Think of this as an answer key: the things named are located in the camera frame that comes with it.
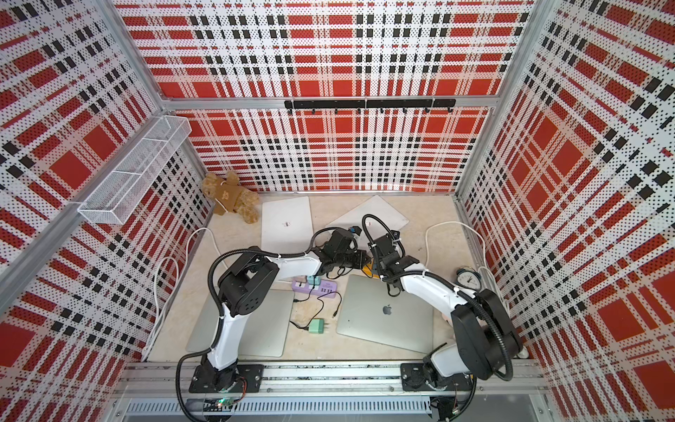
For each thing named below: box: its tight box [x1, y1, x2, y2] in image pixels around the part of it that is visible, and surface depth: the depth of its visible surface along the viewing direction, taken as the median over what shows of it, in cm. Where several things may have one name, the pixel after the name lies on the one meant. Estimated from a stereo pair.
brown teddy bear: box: [201, 170, 260, 225], surface depth 113 cm
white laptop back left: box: [261, 196, 313, 255], surface depth 110 cm
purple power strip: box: [291, 279, 338, 299], surface depth 90 cm
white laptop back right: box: [326, 195, 410, 233], surface depth 117 cm
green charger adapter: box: [308, 318, 330, 335], surface depth 83 cm
